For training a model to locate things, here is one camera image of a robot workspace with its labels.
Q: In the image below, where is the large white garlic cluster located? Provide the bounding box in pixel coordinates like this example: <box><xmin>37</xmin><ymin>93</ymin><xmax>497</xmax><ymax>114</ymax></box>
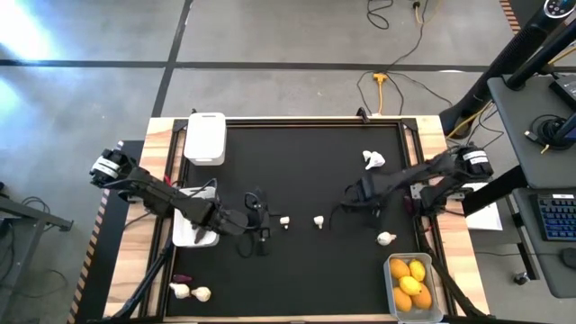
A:
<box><xmin>362</xmin><ymin>149</ymin><xmax>387</xmax><ymax>171</ymax></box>

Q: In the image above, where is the white paper sheet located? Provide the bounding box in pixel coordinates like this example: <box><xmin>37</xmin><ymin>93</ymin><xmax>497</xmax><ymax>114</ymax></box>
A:
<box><xmin>464</xmin><ymin>182</ymin><xmax>504</xmax><ymax>232</ymax></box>

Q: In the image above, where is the black flat device on desk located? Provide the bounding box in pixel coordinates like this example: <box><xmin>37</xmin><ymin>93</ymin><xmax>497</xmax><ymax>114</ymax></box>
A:
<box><xmin>548</xmin><ymin>74</ymin><xmax>576</xmax><ymax>112</ymax></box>

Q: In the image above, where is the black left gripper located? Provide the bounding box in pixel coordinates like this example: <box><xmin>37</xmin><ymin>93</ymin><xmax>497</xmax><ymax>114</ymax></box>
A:
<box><xmin>220</xmin><ymin>188</ymin><xmax>283</xmax><ymax>239</ymax></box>

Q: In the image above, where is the white plastic basket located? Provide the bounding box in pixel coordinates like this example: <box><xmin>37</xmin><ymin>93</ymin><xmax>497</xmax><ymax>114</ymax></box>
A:
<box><xmin>183</xmin><ymin>112</ymin><xmax>228</xmax><ymax>167</ymax></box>
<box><xmin>172</xmin><ymin>186</ymin><xmax>221</xmax><ymax>248</ymax></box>

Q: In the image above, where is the yellow power plug with cord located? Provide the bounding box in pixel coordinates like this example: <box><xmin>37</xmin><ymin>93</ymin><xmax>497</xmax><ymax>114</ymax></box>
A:
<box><xmin>372</xmin><ymin>72</ymin><xmax>389</xmax><ymax>116</ymax></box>

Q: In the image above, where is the black table mat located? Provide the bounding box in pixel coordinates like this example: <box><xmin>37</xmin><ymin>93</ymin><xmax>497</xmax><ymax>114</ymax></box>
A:
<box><xmin>165</xmin><ymin>125</ymin><xmax>422</xmax><ymax>317</ymax></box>

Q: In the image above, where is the backlit black keyboard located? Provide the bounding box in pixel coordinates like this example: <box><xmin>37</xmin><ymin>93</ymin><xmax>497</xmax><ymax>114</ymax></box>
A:
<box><xmin>536</xmin><ymin>193</ymin><xmax>576</xmax><ymax>243</ymax></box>

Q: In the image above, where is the black hazard-striped floor mat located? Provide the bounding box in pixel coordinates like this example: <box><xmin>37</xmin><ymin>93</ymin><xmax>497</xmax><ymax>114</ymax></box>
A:
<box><xmin>499</xmin><ymin>0</ymin><xmax>523</xmax><ymax>35</ymax></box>
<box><xmin>67</xmin><ymin>139</ymin><xmax>145</xmax><ymax>324</ymax></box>

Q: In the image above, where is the coiled black cable bundle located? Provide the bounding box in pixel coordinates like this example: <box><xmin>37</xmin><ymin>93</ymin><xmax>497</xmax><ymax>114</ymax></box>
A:
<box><xmin>524</xmin><ymin>114</ymin><xmax>576</xmax><ymax>152</ymax></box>

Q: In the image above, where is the black tower fan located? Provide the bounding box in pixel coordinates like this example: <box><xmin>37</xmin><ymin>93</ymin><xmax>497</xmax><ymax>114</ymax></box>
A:
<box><xmin>438</xmin><ymin>0</ymin><xmax>576</xmax><ymax>139</ymax></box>

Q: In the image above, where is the looped black floor cable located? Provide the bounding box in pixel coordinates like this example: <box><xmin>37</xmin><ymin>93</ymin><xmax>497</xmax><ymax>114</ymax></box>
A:
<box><xmin>366</xmin><ymin>0</ymin><xmax>395</xmax><ymax>31</ymax></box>

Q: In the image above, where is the long black floor cable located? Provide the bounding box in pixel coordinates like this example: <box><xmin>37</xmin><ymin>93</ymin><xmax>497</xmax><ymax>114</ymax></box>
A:
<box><xmin>356</xmin><ymin>0</ymin><xmax>454</xmax><ymax>116</ymax></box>

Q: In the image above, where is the clear plastic bin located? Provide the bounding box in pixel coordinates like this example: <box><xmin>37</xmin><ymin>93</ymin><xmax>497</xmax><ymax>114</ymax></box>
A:
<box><xmin>382</xmin><ymin>252</ymin><xmax>445</xmax><ymax>324</ymax></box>

